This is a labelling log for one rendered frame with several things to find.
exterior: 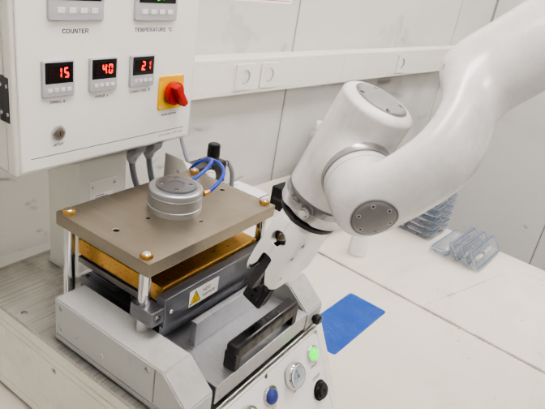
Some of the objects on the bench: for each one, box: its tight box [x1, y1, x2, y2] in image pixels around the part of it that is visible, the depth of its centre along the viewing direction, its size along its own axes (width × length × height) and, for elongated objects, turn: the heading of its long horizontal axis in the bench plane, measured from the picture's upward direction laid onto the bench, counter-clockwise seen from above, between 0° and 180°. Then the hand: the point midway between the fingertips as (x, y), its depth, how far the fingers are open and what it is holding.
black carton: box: [270, 182, 285, 212], centre depth 160 cm, size 6×9×7 cm
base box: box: [0, 308, 339, 409], centre depth 92 cm, size 54×38×17 cm
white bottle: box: [349, 235, 371, 257], centre depth 149 cm, size 5×5×14 cm
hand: (259, 290), depth 74 cm, fingers closed
